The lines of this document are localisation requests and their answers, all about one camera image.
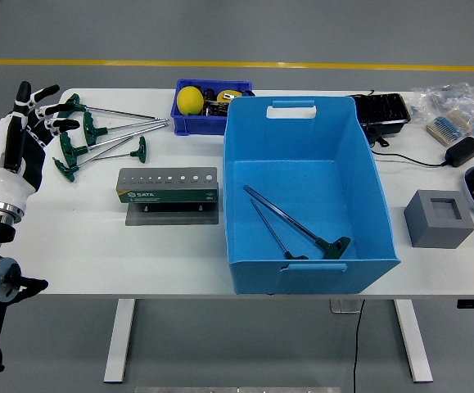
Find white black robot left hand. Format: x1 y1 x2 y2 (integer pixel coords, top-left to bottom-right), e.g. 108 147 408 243
0 80 81 210

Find grey green hex key stand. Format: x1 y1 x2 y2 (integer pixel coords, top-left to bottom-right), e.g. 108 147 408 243
115 166 220 227

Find thin green T-handle hex key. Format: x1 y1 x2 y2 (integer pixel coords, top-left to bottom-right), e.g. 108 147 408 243
250 199 311 262

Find large green T-handle hex key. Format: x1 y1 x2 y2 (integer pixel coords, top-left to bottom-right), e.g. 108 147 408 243
242 184 352 260

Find large light blue foam box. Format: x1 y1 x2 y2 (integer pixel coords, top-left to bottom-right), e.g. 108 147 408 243
222 94 401 295

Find grey cube box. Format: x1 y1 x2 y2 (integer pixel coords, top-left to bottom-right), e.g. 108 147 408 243
403 188 474 249

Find small dark blue plastic bin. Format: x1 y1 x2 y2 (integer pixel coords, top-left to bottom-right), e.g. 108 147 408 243
169 79 255 136

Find white table leg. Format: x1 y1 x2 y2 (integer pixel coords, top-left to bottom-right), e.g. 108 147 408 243
103 299 136 384
395 299 433 384

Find yellow lemon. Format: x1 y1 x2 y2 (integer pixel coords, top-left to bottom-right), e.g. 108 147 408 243
177 84 204 115

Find black metal part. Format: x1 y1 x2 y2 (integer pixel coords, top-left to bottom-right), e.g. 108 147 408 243
203 102 230 119

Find black plastic tray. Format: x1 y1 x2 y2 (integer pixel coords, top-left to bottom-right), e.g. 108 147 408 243
350 93 410 137

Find blue resistor tape strip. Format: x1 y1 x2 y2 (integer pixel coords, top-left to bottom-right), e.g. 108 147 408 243
426 109 474 145

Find clear plastic bags of parts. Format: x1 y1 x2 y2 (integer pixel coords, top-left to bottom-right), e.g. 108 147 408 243
409 81 474 138

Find black power adapter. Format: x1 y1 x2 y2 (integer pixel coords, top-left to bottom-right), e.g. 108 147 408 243
444 136 474 168

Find small green T-handle hex key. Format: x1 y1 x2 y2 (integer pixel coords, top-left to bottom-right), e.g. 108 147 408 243
83 135 148 165

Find grey metal table bracket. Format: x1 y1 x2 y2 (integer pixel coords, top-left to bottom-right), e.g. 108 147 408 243
329 299 363 314

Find black power cord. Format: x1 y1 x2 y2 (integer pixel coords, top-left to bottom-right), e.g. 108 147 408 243
365 125 450 168

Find black hanging cable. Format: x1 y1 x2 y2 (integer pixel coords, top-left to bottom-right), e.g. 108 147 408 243
352 299 366 393

